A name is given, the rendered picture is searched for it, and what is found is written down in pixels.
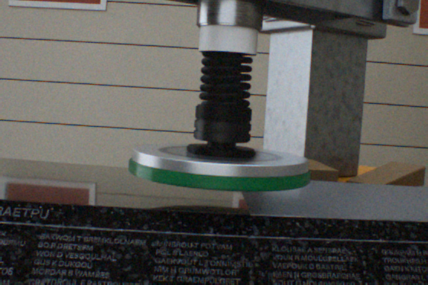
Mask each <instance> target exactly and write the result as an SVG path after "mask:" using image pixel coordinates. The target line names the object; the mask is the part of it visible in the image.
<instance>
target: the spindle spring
mask: <svg viewBox="0 0 428 285"><path fill-rule="evenodd" d="M220 54H233V55H250V56H251V54H248V53H237V52H228V51H203V52H202V55H203V57H204V58H202V59H201V64H202V65H204V67H202V68H201V70H200V71H201V73H203V74H205V75H202V76H201V77H200V81H201V82H202V83H205V84H202V85H200V86H199V88H200V90H202V91H204V92H201V93H200V94H199V98H200V99H201V100H208V101H202V102H201V105H219V106H230V107H248V106H249V105H250V102H249V101H247V100H244V99H249V98H250V96H251V93H250V92H248V91H244V90H248V89H250V88H251V84H249V83H243V82H245V81H251V75H250V74H247V73H249V72H252V67H251V66H246V65H241V66H238V65H214V66H212V63H252V62H253V59H252V58H251V57H213V56H212V55H220ZM212 72H241V74H211V73H212ZM213 81H236V82H241V83H211V82H213ZM211 90H240V92H211ZM210 99H239V101H210Z"/></svg>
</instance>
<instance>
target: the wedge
mask: <svg viewBox="0 0 428 285"><path fill-rule="evenodd" d="M425 169H426V167H423V166H417V165H413V164H406V163H400V162H396V161H391V162H390V163H387V164H385V165H383V166H380V167H378V168H375V169H373V170H370V171H368V172H367V173H363V174H362V175H359V176H356V177H353V178H350V179H348V180H346V181H345V182H346V183H363V184H384V185H394V186H422V185H424V177H425Z"/></svg>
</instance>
